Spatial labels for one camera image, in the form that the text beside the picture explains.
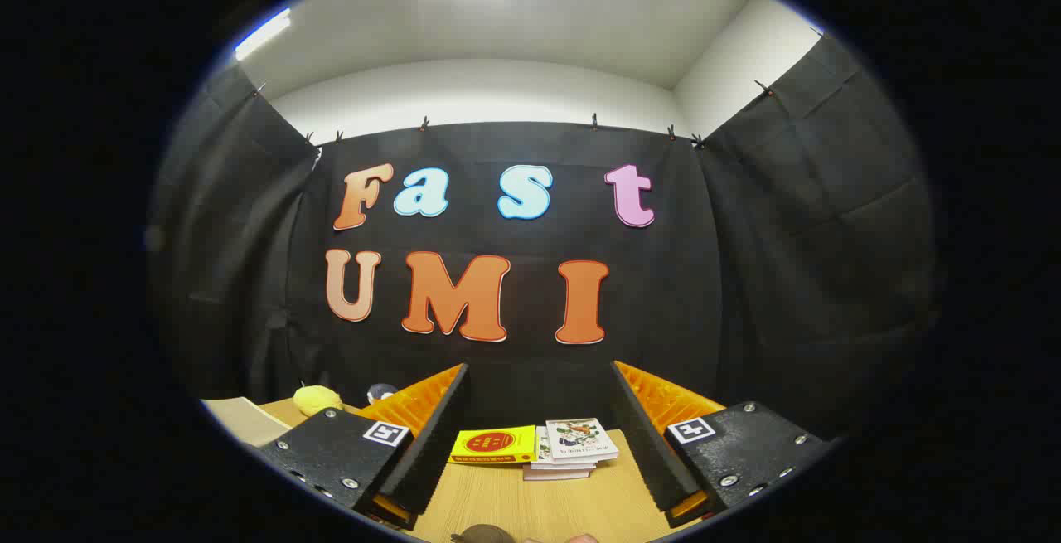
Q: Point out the narrow ceiling light strip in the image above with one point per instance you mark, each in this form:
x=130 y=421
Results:
x=262 y=33

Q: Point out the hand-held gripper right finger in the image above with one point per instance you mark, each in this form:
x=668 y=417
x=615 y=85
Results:
x=651 y=452

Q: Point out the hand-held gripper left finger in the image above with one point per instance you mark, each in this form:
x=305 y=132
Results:
x=435 y=452

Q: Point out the brown fuzzy shoe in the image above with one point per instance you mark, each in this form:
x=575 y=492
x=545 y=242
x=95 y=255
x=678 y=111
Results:
x=483 y=535

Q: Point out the black backdrop cloth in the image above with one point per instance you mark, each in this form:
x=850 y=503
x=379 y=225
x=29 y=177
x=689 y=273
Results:
x=746 y=278

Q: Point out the plush penguin toy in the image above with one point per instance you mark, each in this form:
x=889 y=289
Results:
x=380 y=392

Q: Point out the yellow plush bread toy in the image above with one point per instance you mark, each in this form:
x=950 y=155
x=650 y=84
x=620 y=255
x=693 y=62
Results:
x=317 y=399

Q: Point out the yellow book red circle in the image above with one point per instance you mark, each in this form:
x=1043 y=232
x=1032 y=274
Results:
x=493 y=444

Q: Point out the cream fabric storage box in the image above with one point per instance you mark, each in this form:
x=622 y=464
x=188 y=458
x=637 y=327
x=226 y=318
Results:
x=240 y=420

